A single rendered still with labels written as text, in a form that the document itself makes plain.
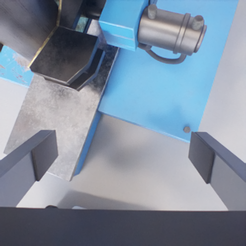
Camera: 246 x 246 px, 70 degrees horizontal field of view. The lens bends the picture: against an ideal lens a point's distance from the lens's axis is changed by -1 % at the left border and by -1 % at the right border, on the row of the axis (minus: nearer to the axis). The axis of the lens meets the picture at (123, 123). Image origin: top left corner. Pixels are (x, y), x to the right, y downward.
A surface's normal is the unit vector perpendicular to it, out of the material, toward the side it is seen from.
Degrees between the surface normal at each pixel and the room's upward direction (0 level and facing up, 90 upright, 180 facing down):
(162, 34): 49
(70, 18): 0
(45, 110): 0
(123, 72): 0
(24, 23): 90
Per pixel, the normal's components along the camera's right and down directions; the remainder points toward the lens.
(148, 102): -0.12, -0.11
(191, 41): -0.33, 0.63
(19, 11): 0.66, 0.73
